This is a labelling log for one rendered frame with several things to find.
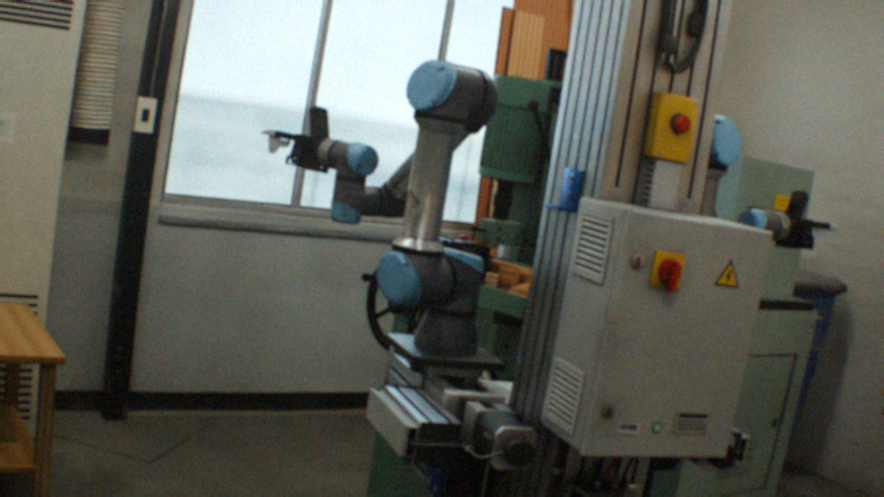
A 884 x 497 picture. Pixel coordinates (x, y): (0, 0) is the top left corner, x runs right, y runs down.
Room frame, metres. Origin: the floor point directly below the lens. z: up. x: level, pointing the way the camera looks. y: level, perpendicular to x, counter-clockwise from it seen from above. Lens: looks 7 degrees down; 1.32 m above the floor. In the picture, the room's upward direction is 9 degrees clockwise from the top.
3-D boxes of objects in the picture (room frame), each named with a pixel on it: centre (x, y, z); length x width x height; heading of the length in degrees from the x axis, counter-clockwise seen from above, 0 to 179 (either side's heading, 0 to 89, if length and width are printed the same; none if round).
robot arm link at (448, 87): (2.24, 0.05, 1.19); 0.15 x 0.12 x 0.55; 137
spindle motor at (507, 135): (3.10, -0.16, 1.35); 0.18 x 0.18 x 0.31
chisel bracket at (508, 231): (3.12, -0.17, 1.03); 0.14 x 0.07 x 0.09; 133
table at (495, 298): (3.03, -0.08, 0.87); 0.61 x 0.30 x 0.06; 43
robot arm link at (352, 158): (2.43, 0.24, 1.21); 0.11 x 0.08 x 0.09; 47
